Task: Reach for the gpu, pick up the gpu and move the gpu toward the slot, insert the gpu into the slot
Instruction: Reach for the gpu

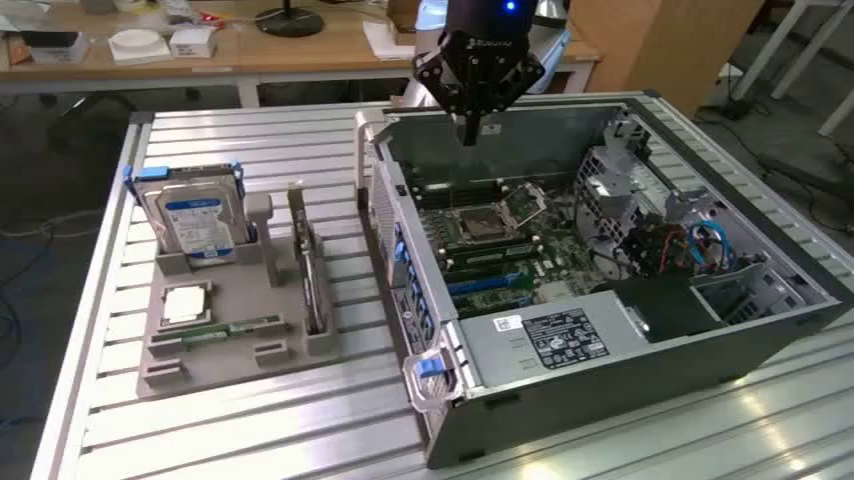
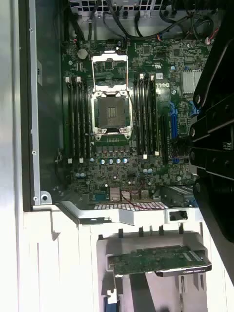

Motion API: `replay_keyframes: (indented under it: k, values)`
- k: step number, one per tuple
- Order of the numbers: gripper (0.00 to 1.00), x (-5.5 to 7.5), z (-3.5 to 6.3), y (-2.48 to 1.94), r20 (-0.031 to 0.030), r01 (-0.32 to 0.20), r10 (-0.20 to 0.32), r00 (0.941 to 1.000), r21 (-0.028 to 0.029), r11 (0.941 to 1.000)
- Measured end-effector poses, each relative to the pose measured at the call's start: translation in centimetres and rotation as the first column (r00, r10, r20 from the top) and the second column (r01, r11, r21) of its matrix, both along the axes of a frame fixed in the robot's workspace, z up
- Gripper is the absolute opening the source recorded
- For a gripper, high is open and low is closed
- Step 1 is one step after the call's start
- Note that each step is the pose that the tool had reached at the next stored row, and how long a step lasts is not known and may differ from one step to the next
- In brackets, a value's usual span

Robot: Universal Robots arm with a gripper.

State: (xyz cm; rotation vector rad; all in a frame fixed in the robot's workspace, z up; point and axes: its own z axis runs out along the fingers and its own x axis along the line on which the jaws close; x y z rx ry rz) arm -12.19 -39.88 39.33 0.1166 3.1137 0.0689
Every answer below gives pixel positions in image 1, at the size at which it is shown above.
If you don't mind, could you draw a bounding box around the hard drive with blue label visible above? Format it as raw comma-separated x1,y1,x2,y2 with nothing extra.
122,162,245,266

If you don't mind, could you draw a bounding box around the brown cardboard box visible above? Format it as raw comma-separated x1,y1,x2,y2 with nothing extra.
385,0,422,34

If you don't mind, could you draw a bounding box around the white box black top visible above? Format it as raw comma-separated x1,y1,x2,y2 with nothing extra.
17,30,91,65

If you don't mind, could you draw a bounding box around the wooden cabinet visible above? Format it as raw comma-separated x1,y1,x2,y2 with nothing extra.
565,0,768,117

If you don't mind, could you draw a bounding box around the metal disk bay cage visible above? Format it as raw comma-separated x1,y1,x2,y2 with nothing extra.
571,144,679,251

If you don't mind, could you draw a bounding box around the white round holder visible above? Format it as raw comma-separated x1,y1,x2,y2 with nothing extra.
107,28,174,66

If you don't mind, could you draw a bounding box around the black office chair base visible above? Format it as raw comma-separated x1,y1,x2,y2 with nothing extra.
38,89,205,149

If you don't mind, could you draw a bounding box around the black power adapter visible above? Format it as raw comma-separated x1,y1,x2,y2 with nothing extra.
719,99,759,122

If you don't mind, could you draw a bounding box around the blue case release latch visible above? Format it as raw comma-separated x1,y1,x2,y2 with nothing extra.
413,349,444,382

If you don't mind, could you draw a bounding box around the blue wire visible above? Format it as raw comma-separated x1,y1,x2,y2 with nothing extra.
685,222,736,274

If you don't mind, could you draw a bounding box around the metal optical drive bay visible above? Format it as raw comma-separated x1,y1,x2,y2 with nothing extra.
689,259,808,326

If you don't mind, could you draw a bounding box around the black GPU graphics card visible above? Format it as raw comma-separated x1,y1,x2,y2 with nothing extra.
285,182,332,337

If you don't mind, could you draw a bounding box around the blue expansion slot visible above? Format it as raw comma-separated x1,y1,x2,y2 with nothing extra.
446,272,529,297

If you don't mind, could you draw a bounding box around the black open PC case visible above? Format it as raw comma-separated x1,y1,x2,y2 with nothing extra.
352,92,843,471

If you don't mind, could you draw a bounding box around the black lamp base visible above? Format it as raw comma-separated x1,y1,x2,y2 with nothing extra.
254,0,325,39

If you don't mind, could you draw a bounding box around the white paper stack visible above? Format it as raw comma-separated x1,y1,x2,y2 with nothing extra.
361,19,418,61

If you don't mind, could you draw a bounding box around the white table frame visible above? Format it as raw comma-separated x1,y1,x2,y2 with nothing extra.
729,0,854,137

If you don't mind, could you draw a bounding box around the black expansion slot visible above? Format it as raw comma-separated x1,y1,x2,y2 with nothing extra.
442,259,534,284

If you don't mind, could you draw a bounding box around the silver CPU chip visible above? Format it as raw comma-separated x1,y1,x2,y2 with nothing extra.
162,287,212,324

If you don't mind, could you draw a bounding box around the CPU socket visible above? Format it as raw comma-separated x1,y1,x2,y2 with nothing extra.
452,205,512,246

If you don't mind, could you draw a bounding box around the red wire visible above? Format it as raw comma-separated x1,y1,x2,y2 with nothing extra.
656,227,688,275

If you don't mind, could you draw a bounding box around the grey printed parts rack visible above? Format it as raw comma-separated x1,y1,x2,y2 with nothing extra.
134,192,342,401

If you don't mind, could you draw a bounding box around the wooden desk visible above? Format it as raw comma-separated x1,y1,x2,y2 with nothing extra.
0,0,601,96

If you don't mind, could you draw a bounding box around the green RAM stick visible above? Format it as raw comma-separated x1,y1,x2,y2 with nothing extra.
153,314,285,344

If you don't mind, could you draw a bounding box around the grey power supply unit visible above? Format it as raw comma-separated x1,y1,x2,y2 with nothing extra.
457,289,652,390

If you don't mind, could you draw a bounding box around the green motherboard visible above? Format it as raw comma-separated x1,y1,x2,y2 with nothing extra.
404,167,605,321

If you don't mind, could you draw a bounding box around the white floor cable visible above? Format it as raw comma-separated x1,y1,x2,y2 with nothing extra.
0,207,101,240

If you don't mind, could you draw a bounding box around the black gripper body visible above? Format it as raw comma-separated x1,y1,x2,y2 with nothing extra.
436,0,538,117

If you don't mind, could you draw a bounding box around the small white box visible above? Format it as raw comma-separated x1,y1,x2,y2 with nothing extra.
166,27,218,59

